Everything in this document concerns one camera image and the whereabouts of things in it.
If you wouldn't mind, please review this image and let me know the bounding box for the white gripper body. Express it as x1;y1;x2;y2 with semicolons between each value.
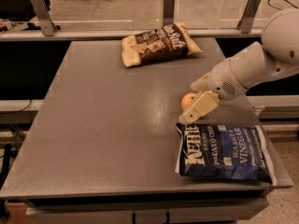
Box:
206;59;248;100

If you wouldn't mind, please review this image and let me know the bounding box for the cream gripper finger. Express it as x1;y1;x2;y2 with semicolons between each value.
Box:
191;74;208;92
178;91;219;125

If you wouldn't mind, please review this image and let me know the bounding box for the orange fruit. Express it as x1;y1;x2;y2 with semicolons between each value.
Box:
181;92;195;110

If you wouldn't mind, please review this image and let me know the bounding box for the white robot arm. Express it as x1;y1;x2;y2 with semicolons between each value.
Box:
178;8;299;125

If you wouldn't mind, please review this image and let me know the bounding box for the brown sea salt chip bag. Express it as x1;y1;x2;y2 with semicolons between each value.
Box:
121;22;202;67

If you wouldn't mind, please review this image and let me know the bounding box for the blue Kettle chip bag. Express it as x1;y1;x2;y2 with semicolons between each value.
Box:
176;123;277;185

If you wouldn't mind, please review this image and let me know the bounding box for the grey table cabinet base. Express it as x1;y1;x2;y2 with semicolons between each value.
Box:
5;197;269;224

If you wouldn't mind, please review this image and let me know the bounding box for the clear acrylic barrier panel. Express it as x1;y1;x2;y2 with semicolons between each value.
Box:
50;0;299;30

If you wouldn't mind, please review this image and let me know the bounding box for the right metal bracket post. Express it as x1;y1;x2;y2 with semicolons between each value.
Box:
237;0;262;34

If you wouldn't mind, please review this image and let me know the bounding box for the metal bracket post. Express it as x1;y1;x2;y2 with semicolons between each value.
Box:
163;0;175;25
30;0;57;36
237;0;262;34

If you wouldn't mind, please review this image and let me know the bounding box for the middle metal bracket post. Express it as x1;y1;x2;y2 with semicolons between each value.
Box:
163;0;175;25

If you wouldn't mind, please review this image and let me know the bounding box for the left metal bracket post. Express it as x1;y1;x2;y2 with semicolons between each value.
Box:
30;0;57;36

